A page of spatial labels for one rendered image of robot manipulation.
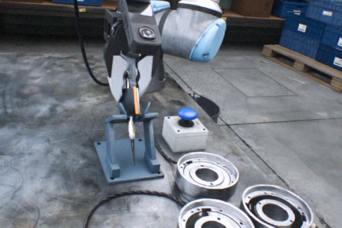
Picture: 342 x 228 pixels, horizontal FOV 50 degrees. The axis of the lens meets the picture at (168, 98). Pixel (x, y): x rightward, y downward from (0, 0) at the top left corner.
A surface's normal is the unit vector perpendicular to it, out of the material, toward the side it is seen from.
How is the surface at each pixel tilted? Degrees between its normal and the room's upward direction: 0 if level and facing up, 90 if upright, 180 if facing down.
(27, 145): 0
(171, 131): 90
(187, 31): 73
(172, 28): 68
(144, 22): 29
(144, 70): 90
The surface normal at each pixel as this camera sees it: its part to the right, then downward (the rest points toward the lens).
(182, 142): 0.34, 0.42
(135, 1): 0.33, -0.60
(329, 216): 0.13, -0.91
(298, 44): -0.87, 0.08
